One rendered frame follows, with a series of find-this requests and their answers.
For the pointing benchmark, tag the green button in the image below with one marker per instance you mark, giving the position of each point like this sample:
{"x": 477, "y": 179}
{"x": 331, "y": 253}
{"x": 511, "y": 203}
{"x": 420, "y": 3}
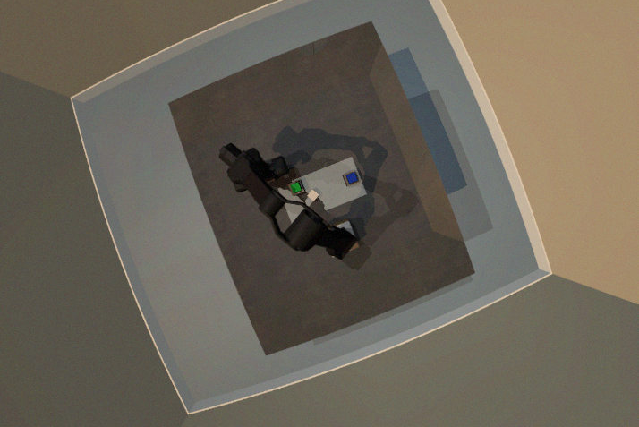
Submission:
{"x": 296, "y": 187}

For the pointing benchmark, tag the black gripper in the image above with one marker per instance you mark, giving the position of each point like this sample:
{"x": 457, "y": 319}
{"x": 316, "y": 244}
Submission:
{"x": 279, "y": 165}

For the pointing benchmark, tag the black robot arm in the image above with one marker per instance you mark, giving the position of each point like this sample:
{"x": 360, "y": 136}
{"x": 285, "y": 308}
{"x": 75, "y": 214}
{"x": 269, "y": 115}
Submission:
{"x": 307, "y": 229}

